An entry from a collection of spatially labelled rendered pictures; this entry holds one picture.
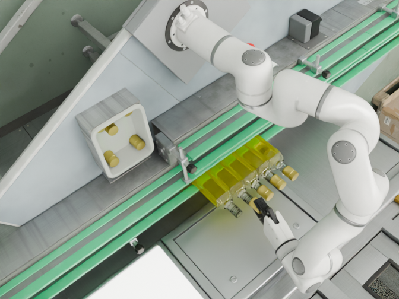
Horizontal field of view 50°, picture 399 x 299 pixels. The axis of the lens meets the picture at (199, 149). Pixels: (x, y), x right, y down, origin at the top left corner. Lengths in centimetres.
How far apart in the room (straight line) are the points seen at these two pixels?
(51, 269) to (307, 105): 84
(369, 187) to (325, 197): 65
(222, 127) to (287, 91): 42
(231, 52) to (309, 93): 23
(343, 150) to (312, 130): 86
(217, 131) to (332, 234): 51
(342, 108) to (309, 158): 71
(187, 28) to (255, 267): 76
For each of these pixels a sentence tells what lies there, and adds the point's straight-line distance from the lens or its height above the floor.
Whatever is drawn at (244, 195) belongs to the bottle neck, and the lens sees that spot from 137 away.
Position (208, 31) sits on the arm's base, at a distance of 115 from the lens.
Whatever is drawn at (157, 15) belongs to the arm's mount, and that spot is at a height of 80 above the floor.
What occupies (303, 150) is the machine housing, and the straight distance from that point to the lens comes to 172.
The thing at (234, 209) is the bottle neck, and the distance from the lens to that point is 135.
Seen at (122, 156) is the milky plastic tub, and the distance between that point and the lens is 138.
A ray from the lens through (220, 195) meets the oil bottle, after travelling 136.
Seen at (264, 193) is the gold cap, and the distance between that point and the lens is 138.
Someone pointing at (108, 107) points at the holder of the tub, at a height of 79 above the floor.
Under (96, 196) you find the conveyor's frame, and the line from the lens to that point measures 140.
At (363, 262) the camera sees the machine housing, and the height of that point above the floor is 147.
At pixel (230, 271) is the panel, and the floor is 122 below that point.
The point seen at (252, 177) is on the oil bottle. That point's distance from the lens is 140.
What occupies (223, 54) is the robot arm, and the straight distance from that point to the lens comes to 110.
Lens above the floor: 166
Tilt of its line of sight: 32 degrees down
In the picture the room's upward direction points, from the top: 132 degrees clockwise
